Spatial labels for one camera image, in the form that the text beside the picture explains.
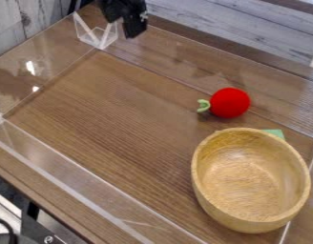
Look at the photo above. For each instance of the wooden bowl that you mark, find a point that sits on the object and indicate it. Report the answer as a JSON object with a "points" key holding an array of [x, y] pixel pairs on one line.
{"points": [[250, 179]]}

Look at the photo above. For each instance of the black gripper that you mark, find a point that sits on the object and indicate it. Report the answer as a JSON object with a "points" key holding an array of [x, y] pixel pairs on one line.
{"points": [[135, 21]]}

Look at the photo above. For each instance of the green sticky note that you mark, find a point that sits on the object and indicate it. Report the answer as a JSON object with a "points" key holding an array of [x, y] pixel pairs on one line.
{"points": [[276, 133]]}

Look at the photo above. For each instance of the clear acrylic corner bracket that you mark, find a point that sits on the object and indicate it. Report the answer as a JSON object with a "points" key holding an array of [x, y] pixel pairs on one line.
{"points": [[99, 38]]}

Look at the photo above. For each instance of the red plush strawberry toy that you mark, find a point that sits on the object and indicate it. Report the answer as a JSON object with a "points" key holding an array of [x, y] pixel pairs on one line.
{"points": [[227, 103]]}

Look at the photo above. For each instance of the clear acrylic tray wall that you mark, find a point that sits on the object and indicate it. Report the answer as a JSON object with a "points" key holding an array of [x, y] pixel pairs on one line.
{"points": [[96, 210]]}

